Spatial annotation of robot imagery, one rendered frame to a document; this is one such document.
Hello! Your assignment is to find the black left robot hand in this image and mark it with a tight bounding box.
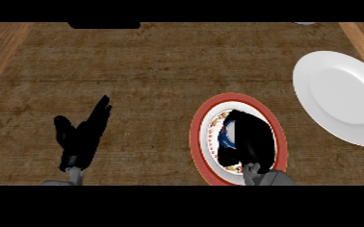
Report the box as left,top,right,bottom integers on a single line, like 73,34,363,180
54,94,114,173

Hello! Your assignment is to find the red-rimmed white plate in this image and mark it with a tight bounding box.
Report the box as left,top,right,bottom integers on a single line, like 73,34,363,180
190,91,290,187

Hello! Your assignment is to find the plain white plate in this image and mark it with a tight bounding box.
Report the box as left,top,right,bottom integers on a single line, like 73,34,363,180
292,50,364,147

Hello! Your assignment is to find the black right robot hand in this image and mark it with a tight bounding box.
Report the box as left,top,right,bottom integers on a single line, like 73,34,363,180
216,109,277,175

